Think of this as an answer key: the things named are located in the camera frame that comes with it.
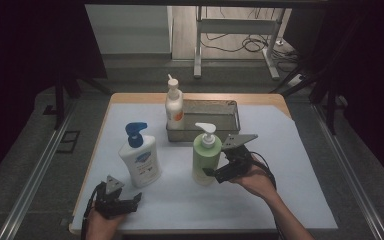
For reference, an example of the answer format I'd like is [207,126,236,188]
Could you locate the black floor cables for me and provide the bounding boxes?
[201,6,302,73]

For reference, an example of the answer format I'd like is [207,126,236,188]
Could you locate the white bottle with blue pump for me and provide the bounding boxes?
[118,122,163,189]

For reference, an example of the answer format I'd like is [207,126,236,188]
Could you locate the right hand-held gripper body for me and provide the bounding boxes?
[214,133,260,184]

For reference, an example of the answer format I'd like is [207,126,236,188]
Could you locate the white power strip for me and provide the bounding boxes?
[287,73,306,89]

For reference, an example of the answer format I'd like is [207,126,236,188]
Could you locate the green bottle with white pump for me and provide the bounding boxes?
[191,122,224,187]

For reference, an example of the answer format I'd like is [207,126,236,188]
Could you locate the person's right hand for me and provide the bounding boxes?
[229,155,278,202]

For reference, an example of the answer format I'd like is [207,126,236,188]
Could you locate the person's left hand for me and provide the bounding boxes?
[85,207,128,240]

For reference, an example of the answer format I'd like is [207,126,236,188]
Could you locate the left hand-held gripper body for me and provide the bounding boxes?
[93,174,138,220]

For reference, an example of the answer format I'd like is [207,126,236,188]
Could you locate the cream pump bottle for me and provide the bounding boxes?
[164,73,186,131]

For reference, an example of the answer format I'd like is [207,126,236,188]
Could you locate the white panel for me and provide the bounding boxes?
[85,4,174,56]

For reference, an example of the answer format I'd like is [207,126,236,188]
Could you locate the aluminium floor rail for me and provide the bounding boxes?
[311,102,384,240]
[0,99,78,240]

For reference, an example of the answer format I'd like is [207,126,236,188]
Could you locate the grey metal mesh basket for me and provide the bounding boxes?
[165,98,242,145]

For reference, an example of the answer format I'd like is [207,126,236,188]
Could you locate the black metal stand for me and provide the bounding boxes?
[42,70,114,131]
[269,13,348,137]

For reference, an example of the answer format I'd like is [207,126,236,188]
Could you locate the white table mat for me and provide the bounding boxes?
[70,103,340,232]

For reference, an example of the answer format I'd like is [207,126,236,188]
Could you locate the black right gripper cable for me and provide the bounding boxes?
[249,150,287,240]

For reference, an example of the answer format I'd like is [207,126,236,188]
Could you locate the white metal desk frame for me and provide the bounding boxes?
[193,5,286,81]

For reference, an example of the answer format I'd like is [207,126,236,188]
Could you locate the dark curtain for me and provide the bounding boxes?
[282,0,384,196]
[0,0,110,192]

